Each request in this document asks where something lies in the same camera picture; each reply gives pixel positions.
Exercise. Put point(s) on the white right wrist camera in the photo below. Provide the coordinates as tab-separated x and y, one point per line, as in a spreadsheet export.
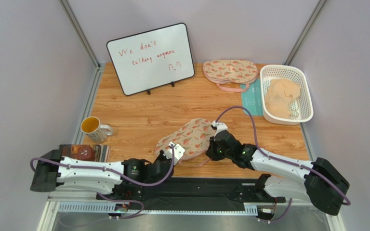
218	127

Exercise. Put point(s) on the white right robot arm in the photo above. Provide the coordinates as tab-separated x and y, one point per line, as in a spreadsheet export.
317	182

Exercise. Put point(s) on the white plastic basket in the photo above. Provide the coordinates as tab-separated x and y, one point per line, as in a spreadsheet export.
303	104

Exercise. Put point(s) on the beige bras in basket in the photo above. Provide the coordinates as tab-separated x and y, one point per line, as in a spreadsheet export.
280	96

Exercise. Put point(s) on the aluminium frame rail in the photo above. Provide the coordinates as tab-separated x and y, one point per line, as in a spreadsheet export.
236	203

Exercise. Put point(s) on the whiteboard with red writing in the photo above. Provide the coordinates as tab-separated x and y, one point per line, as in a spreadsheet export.
151	59

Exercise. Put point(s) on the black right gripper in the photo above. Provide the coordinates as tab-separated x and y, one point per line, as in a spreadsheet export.
213	148

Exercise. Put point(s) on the dark book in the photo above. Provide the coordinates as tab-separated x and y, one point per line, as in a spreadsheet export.
86	152

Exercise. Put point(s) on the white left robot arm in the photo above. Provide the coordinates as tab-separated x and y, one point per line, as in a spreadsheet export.
54	170

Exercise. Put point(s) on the stacked floral laundry bags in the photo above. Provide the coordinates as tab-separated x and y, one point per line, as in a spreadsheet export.
221	72

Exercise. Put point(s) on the teal card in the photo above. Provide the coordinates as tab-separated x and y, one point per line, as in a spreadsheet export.
252	98

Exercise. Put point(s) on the floral mesh laundry bag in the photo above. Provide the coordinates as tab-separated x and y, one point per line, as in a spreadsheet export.
194	137

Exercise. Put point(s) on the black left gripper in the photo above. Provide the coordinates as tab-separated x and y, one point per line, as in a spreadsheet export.
161	156

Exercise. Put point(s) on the yellow patterned mug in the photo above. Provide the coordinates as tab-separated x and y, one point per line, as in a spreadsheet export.
95	129

